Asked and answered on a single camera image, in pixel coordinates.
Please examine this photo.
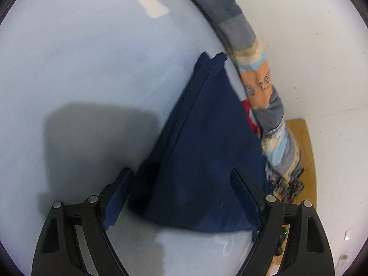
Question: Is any navy shirt with red collar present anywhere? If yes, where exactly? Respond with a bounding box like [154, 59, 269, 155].
[126, 52, 270, 234]

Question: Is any wooden headboard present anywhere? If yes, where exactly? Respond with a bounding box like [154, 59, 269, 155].
[270, 118, 318, 268]

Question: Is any dark patterned crumpled garment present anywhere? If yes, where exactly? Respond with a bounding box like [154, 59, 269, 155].
[267, 168, 304, 204]

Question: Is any striped patchwork rolled quilt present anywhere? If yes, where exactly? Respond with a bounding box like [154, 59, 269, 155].
[193, 0, 302, 181]

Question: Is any light blue cloud bedsheet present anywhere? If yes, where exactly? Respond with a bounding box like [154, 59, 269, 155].
[1, 0, 224, 275]

